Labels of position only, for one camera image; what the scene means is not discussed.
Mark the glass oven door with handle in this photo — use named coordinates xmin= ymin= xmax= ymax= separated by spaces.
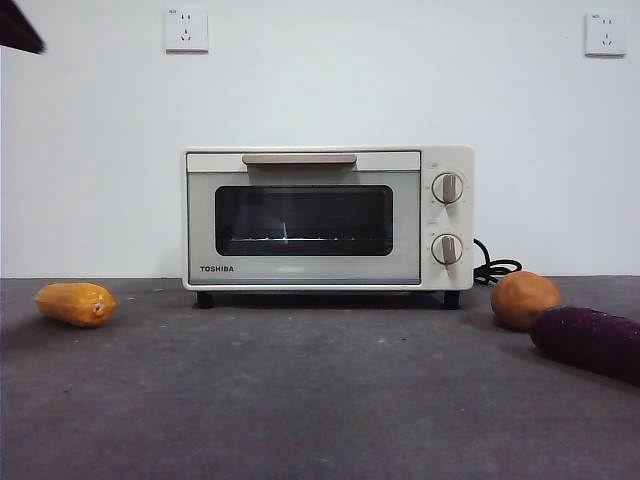
xmin=185 ymin=151 xmax=422 ymax=287

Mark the brown round potato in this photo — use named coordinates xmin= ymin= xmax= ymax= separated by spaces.
xmin=489 ymin=270 xmax=561 ymax=331

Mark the cream oven knob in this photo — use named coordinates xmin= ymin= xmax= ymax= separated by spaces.
xmin=431 ymin=172 xmax=464 ymax=205
xmin=430 ymin=233 xmax=464 ymax=266

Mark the cream Toshiba toaster oven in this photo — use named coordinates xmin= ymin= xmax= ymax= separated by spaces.
xmin=182 ymin=144 xmax=475 ymax=311

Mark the purple sweet potato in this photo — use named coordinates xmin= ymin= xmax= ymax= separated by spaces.
xmin=529 ymin=305 xmax=640 ymax=386

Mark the yellow corn cob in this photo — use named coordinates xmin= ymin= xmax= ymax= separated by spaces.
xmin=34 ymin=282 xmax=117 ymax=329

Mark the white wall socket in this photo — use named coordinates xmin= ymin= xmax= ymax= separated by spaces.
xmin=165 ymin=7 xmax=210 ymax=55
xmin=584 ymin=12 xmax=627 ymax=58

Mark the black oven power cable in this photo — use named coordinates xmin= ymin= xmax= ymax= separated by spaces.
xmin=472 ymin=237 xmax=521 ymax=287

